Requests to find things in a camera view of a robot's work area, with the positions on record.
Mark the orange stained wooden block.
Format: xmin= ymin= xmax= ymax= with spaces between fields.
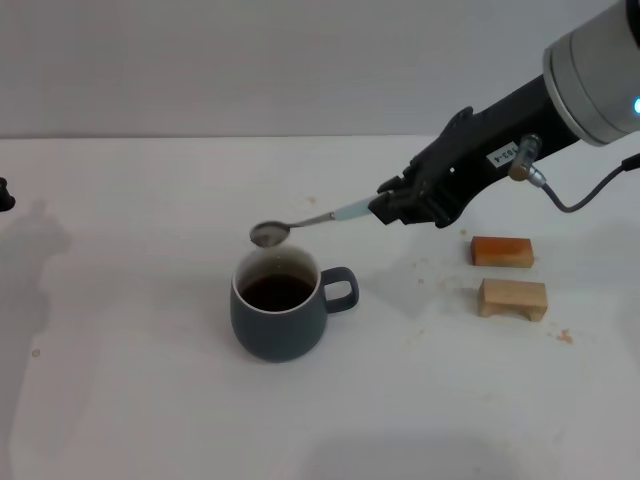
xmin=470 ymin=235 xmax=535 ymax=270

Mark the pale notched wooden block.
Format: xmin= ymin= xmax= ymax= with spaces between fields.
xmin=477 ymin=277 xmax=548 ymax=319

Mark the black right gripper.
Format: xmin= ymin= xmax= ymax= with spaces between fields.
xmin=368 ymin=73 xmax=584 ymax=230

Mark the grey ceramic coffee cup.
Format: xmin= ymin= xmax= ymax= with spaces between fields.
xmin=229 ymin=245 xmax=360 ymax=364

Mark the blue handled metal spoon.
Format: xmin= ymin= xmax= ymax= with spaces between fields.
xmin=249 ymin=196 xmax=375 ymax=249

